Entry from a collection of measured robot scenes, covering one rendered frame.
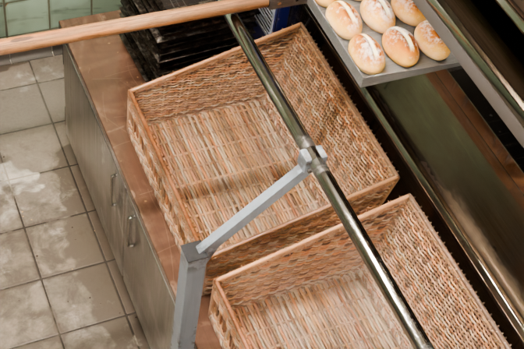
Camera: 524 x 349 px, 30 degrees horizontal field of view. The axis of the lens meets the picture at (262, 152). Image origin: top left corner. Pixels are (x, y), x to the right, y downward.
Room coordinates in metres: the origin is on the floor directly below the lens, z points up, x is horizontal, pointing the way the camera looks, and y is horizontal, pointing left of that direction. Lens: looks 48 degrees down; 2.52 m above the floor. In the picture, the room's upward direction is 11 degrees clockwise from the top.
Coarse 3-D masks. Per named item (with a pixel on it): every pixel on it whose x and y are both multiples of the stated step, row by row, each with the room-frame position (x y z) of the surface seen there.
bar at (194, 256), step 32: (256, 64) 1.43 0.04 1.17; (288, 128) 1.28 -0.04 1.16; (320, 160) 1.20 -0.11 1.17; (224, 224) 1.14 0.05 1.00; (352, 224) 1.07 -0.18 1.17; (192, 256) 1.09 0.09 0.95; (192, 288) 1.09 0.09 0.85; (384, 288) 0.95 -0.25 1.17; (192, 320) 1.09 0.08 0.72; (416, 320) 0.90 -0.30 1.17
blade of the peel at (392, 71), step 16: (352, 0) 1.67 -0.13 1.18; (320, 16) 1.58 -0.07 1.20; (368, 32) 1.57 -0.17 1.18; (336, 48) 1.51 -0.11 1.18; (352, 64) 1.45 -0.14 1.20; (416, 64) 1.50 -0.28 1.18; (432, 64) 1.51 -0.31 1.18; (448, 64) 1.51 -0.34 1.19; (368, 80) 1.42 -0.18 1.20; (384, 80) 1.44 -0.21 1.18
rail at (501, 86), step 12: (432, 0) 1.39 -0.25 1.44; (444, 12) 1.36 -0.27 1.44; (456, 24) 1.33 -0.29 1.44; (456, 36) 1.32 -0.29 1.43; (468, 36) 1.31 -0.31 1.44; (468, 48) 1.29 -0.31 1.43; (480, 48) 1.28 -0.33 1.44; (480, 60) 1.26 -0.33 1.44; (492, 72) 1.23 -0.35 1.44; (492, 84) 1.21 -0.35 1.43; (504, 84) 1.20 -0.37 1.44; (504, 96) 1.19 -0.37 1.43; (516, 96) 1.18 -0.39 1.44; (516, 108) 1.16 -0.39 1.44
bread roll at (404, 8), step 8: (392, 0) 1.66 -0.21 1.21; (400, 0) 1.65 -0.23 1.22; (408, 0) 1.64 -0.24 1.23; (392, 8) 1.65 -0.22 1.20; (400, 8) 1.63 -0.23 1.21; (408, 8) 1.63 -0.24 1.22; (416, 8) 1.63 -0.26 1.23; (400, 16) 1.62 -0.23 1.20; (408, 16) 1.62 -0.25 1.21; (416, 16) 1.62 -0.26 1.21; (408, 24) 1.62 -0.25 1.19; (416, 24) 1.61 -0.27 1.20
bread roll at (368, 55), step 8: (352, 40) 1.50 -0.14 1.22; (360, 40) 1.49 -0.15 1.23; (368, 40) 1.49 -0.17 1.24; (352, 48) 1.48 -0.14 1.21; (360, 48) 1.47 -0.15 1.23; (368, 48) 1.47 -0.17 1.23; (376, 48) 1.47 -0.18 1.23; (352, 56) 1.47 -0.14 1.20; (360, 56) 1.46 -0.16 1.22; (368, 56) 1.45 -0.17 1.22; (376, 56) 1.45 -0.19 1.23; (360, 64) 1.45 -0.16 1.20; (368, 64) 1.44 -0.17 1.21; (376, 64) 1.44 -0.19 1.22; (384, 64) 1.46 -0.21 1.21; (368, 72) 1.44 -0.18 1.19; (376, 72) 1.44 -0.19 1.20
